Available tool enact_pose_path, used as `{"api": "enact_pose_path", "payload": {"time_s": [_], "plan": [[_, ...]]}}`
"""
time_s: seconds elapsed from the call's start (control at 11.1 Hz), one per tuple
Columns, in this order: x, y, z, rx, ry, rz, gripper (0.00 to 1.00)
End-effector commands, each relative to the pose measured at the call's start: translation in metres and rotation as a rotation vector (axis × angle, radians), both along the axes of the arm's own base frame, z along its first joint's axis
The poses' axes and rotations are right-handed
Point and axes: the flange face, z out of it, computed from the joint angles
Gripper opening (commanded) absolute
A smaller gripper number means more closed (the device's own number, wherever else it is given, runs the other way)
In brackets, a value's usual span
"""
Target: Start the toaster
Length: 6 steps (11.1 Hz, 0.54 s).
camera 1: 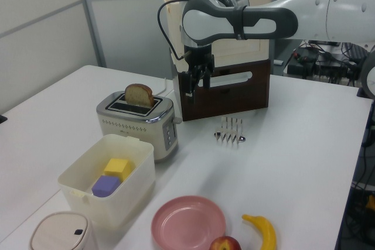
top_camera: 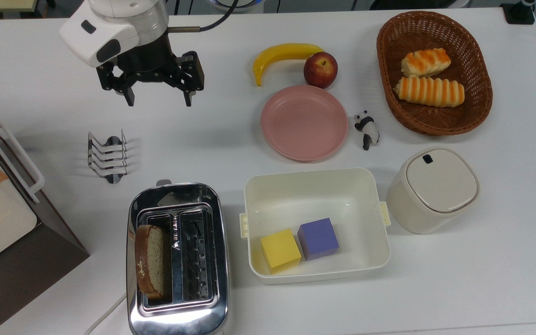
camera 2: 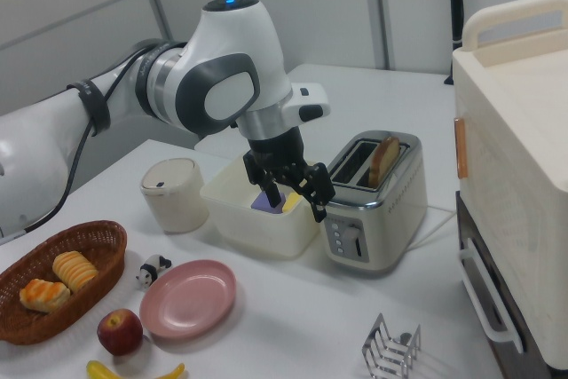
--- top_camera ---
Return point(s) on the purple cube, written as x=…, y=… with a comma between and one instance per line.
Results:
x=318, y=238

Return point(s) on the long striped bread roll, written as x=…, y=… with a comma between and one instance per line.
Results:
x=429, y=91

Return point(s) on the short striped bread roll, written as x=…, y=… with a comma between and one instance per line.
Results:
x=425, y=62

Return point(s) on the yellow banana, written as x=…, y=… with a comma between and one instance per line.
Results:
x=277, y=56

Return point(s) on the brown wicker basket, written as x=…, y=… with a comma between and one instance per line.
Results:
x=475, y=107

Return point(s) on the yellow cube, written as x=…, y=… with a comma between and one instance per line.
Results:
x=280, y=250

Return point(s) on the white plastic bin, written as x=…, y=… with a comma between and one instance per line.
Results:
x=315, y=204

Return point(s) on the cream lidded trash can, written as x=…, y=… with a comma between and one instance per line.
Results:
x=431, y=190

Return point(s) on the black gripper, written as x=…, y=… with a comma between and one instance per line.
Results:
x=149, y=63

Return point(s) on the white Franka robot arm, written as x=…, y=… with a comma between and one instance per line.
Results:
x=119, y=28

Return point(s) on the red apple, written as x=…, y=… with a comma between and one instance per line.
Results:
x=320, y=70

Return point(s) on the metal toast rack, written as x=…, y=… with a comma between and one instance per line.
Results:
x=107, y=156

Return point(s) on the black camera stand base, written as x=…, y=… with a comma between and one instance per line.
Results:
x=519, y=11

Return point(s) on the chrome two-slot toaster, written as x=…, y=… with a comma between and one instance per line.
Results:
x=177, y=260

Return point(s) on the toaster lever knob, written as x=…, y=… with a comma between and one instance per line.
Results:
x=164, y=182

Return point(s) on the brown bread slice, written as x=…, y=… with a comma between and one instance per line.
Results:
x=152, y=261

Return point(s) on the pink plate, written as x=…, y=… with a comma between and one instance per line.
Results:
x=304, y=123

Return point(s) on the panda figurine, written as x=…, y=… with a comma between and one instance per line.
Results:
x=367, y=129

